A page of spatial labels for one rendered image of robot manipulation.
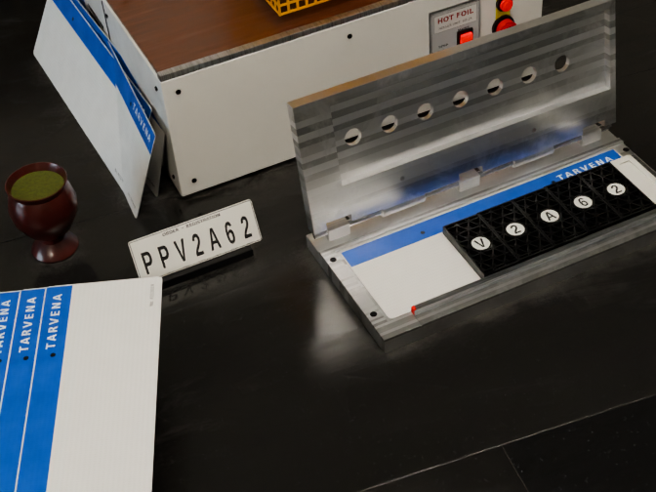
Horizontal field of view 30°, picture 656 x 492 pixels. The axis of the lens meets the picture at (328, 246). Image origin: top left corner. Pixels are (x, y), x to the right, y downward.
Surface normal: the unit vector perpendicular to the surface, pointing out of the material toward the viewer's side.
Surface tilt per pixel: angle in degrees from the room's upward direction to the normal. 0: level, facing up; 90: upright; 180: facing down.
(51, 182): 0
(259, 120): 90
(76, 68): 63
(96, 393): 0
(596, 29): 81
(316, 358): 0
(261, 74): 90
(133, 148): 69
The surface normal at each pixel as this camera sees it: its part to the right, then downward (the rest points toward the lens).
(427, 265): -0.07, -0.74
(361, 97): 0.42, 0.46
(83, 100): -0.82, -0.01
